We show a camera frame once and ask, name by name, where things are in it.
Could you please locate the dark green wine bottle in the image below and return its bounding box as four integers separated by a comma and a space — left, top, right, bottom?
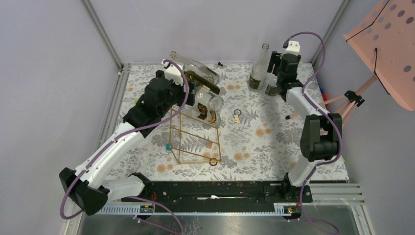
184, 70, 220, 95

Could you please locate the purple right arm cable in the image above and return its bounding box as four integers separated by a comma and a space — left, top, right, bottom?
282, 31, 343, 235

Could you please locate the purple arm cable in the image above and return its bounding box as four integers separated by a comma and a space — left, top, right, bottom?
60, 59, 190, 235
282, 31, 343, 235

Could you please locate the clear bottle dark green label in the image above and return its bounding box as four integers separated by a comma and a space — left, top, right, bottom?
264, 73, 278, 97

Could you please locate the floral table mat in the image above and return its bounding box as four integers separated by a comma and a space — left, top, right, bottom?
110, 64, 303, 181

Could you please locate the white poker chip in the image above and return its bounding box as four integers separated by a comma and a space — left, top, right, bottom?
228, 117, 235, 124

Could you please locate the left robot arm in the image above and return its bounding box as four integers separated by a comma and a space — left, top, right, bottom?
59, 59, 191, 219

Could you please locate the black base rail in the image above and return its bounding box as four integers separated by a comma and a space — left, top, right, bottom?
139, 181, 313, 213

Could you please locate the cork cube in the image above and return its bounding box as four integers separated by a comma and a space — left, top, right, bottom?
206, 141, 213, 149

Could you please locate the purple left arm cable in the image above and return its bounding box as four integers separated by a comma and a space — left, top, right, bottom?
60, 59, 190, 235

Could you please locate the clear round silver-cap bottle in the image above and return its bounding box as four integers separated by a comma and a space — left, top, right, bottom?
193, 87, 224, 114

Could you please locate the clear whisky bottle black cap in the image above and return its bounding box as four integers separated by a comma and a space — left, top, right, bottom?
192, 97, 224, 127

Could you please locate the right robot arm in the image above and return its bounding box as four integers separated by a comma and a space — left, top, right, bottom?
267, 40, 342, 202

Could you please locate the pink music stand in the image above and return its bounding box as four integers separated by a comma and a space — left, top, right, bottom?
285, 0, 415, 125

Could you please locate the clear top wine bottle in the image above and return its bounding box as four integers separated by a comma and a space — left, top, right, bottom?
170, 51, 220, 85

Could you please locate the gold wire wine rack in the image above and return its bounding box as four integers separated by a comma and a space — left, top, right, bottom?
168, 105, 222, 166

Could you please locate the clear tall bottle black label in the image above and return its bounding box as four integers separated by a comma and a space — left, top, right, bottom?
248, 43, 269, 92

